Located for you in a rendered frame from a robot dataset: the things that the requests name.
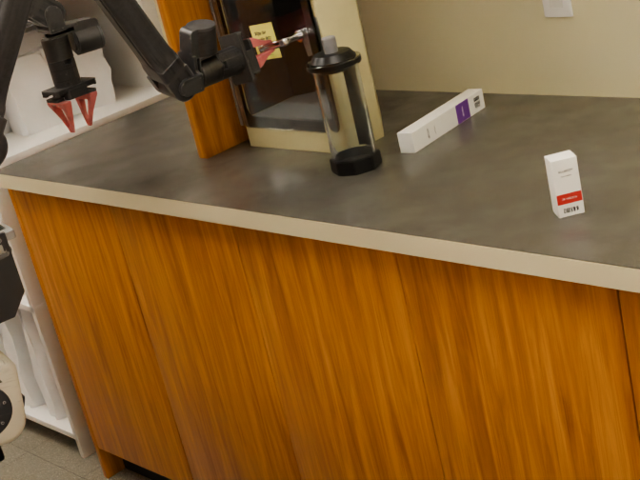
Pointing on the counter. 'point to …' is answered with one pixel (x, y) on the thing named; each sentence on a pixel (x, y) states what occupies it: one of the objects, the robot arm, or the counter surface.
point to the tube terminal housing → (341, 14)
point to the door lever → (282, 42)
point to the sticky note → (265, 36)
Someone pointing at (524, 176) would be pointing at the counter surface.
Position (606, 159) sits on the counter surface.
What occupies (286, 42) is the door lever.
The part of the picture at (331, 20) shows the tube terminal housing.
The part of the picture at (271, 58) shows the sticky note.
